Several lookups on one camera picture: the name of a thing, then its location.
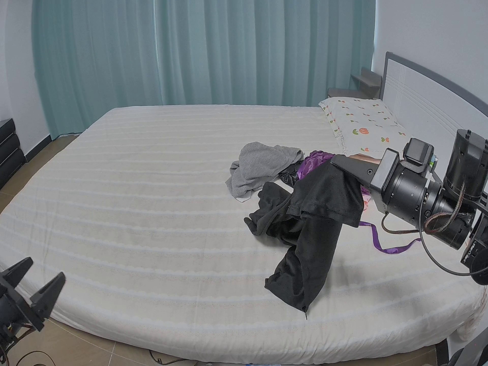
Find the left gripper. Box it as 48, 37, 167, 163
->
0, 257, 66, 332

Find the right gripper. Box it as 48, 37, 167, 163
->
331, 148, 445, 230

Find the black T-shirt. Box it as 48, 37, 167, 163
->
244, 162, 365, 314

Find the bed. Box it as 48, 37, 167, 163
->
0, 51, 488, 363

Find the white printed pillow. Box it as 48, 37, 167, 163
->
318, 97, 410, 157

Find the purple satin garment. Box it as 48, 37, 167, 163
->
297, 150, 422, 254

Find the black shiny garment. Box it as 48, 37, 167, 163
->
279, 166, 306, 187

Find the grey bedside table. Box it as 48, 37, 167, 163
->
327, 67, 383, 100

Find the grey garment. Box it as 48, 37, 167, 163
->
225, 142, 306, 204

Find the black chest of drawers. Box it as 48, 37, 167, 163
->
0, 118, 28, 190

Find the blue-green curtain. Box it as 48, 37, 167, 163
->
32, 0, 158, 138
154, 0, 377, 108

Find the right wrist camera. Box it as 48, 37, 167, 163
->
402, 138, 437, 176

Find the black cable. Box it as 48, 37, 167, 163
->
380, 201, 481, 277

